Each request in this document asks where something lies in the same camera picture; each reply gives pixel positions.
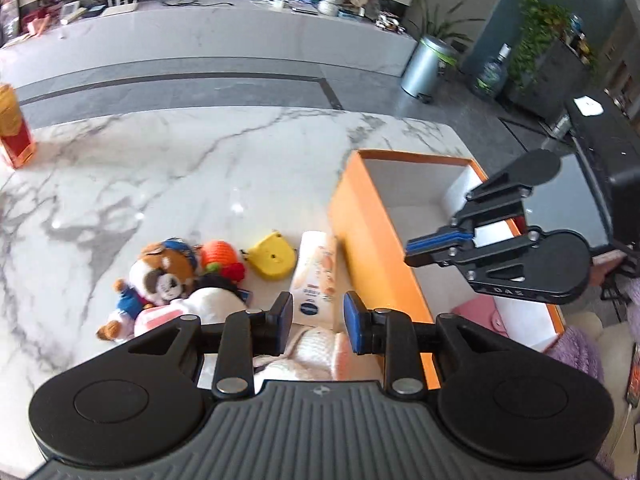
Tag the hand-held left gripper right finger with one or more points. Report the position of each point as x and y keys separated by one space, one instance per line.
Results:
x=354 y=325

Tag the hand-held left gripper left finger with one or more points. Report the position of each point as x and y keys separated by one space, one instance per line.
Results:
x=286 y=320

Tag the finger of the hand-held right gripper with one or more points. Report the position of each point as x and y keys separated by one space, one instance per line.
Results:
x=435 y=236
x=430 y=256

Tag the cream crochet doll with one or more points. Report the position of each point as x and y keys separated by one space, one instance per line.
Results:
x=315 y=350

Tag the white lotion tube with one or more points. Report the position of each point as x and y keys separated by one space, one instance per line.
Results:
x=315 y=275

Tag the orange cardboard box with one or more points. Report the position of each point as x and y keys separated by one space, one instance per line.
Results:
x=370 y=240

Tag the yellow tape measure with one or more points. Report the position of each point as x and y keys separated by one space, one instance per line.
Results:
x=270 y=257

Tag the pink card wallet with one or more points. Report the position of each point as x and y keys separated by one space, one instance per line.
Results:
x=480 y=310

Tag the white pink striped plush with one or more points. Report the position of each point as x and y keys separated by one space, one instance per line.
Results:
x=215 y=300

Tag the orange crochet toy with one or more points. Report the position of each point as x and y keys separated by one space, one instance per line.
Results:
x=217 y=255

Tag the brown raccoon plush toy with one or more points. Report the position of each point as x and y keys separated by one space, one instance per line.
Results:
x=160 y=270

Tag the person's right forearm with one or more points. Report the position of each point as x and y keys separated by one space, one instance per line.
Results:
x=575 y=355

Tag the grey trash can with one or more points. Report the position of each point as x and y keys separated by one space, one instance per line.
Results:
x=425 y=70

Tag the clear water jug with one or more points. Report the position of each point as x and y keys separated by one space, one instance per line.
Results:
x=492 y=75

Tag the dark grey cabinet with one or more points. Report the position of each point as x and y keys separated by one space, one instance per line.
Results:
x=555 y=85

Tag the long-leaf potted plant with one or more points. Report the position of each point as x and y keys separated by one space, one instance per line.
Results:
x=452 y=35

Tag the black and white toy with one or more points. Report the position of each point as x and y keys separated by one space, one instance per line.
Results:
x=389 y=22

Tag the green trailing plant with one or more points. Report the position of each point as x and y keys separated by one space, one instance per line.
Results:
x=537 y=30

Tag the grey tablet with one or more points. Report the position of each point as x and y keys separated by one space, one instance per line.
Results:
x=305 y=9

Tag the white marble television console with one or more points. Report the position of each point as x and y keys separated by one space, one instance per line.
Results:
x=225 y=35

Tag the white desk display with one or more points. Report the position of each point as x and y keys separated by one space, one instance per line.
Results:
x=71 y=12

